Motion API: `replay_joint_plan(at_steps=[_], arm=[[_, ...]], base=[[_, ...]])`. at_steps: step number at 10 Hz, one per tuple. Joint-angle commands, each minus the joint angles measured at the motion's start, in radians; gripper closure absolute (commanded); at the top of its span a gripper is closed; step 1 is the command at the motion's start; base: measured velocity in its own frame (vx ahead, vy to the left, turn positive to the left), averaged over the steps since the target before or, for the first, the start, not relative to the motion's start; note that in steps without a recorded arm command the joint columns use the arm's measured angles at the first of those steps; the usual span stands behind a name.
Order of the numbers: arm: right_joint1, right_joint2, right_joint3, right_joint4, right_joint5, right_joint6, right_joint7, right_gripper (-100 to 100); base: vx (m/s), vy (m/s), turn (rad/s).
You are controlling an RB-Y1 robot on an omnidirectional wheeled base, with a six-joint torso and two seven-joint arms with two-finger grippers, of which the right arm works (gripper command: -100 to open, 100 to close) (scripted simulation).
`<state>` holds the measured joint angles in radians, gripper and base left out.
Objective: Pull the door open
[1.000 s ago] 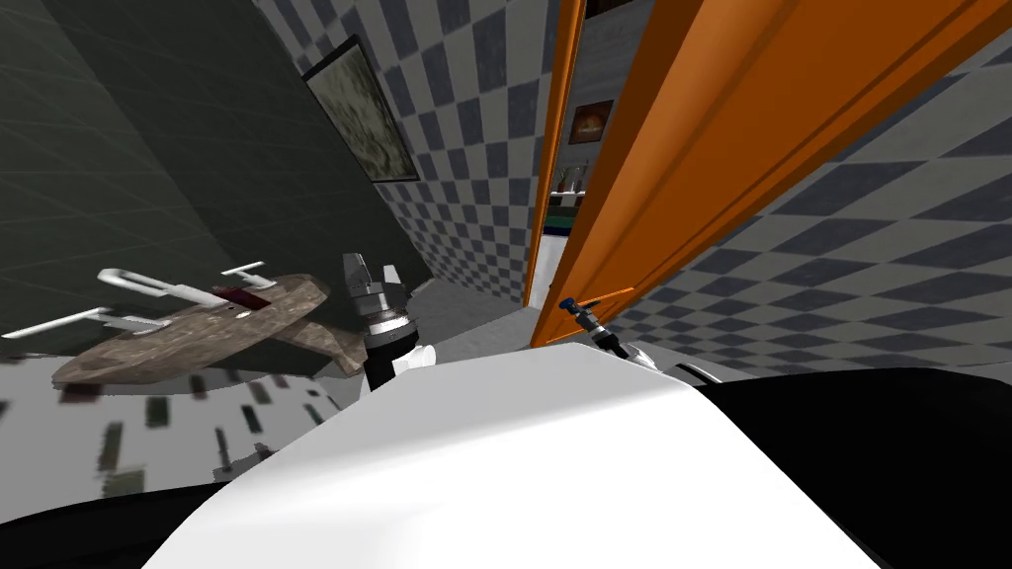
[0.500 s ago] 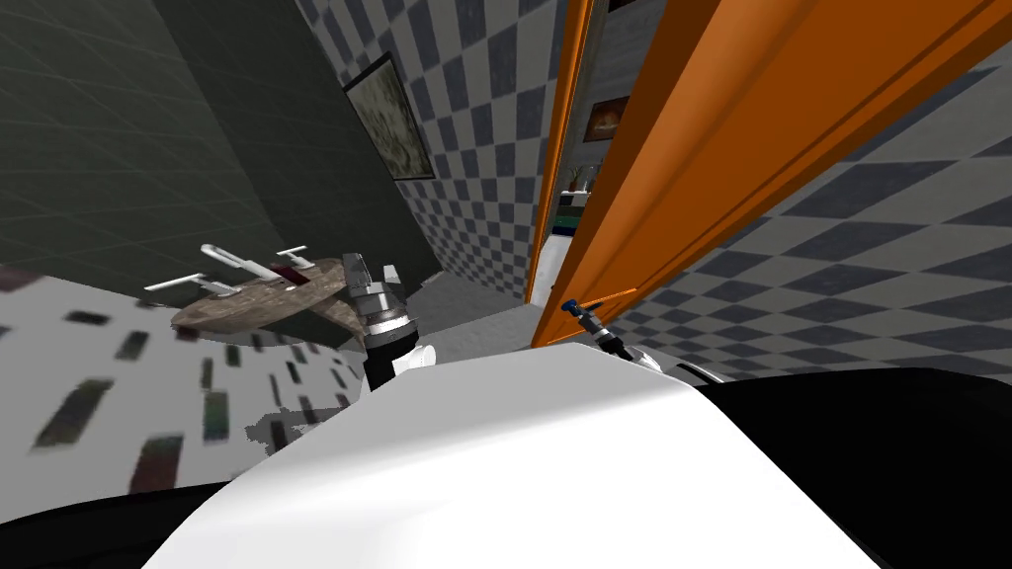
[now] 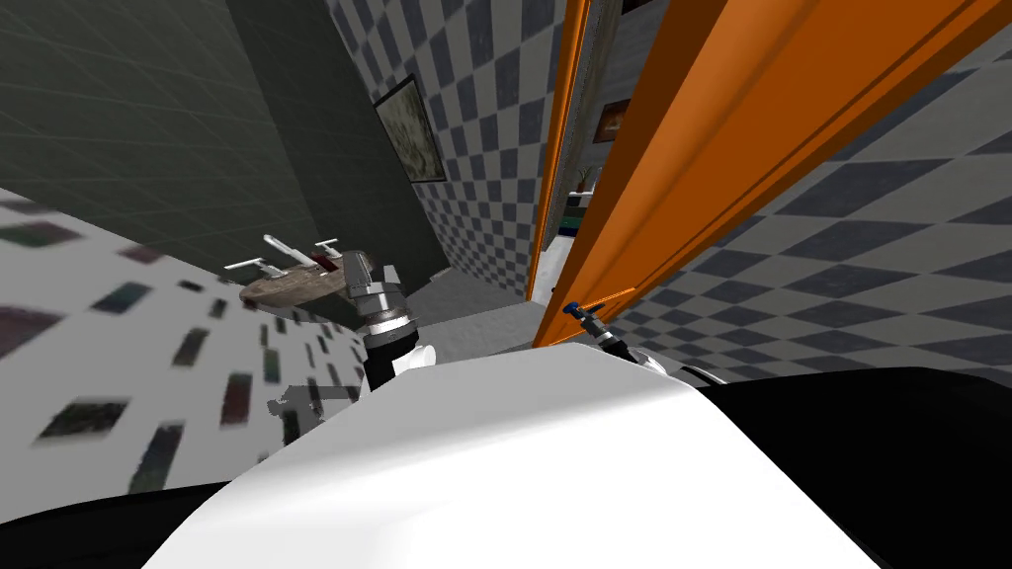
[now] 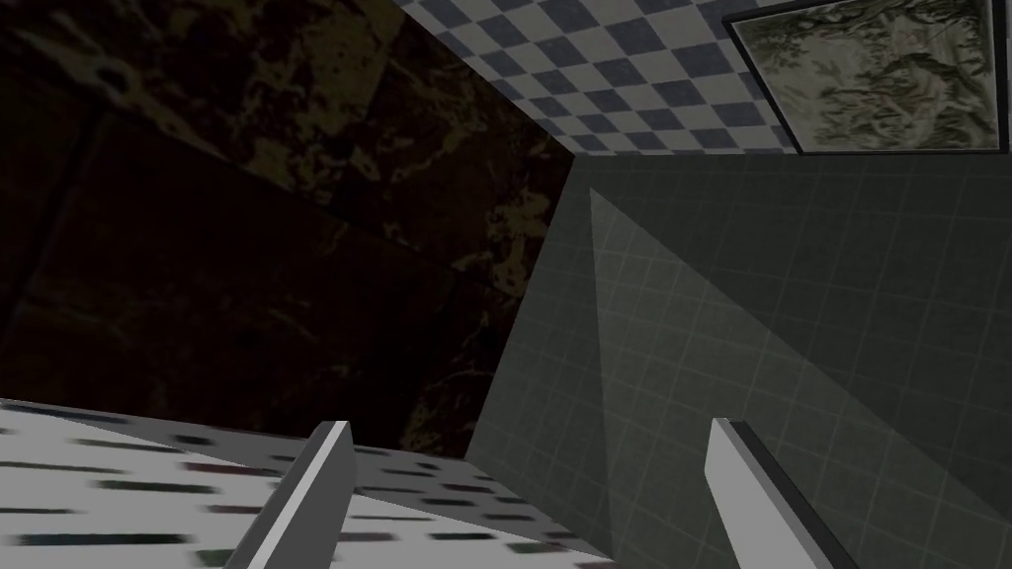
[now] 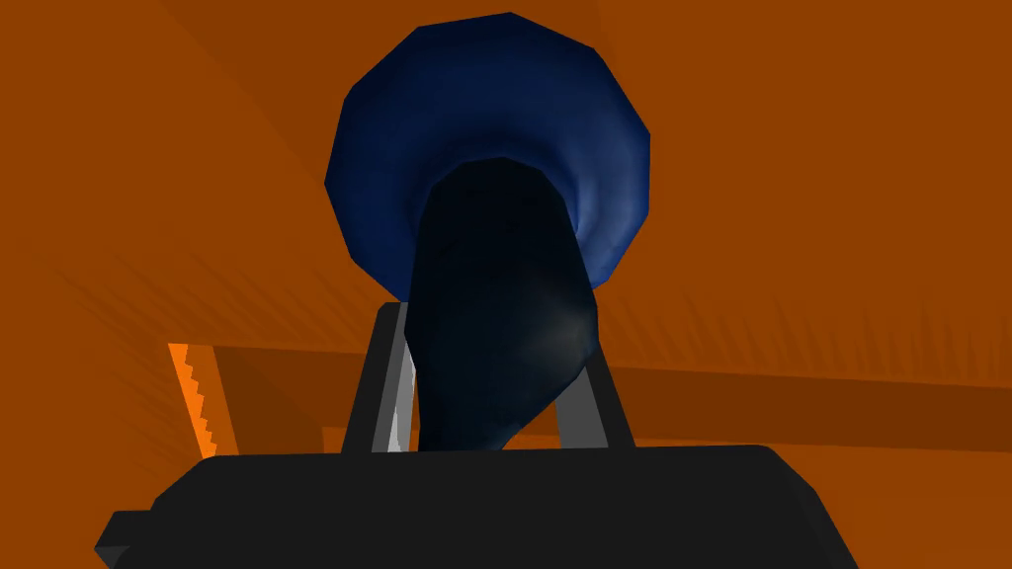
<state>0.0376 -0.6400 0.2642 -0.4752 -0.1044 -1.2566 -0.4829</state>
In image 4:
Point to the framed green landscape picture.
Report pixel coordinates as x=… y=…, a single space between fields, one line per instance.
x=877 y=75

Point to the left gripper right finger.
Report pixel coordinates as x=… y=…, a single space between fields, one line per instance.
x=763 y=506

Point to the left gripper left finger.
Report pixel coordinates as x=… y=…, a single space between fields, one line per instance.
x=304 y=506

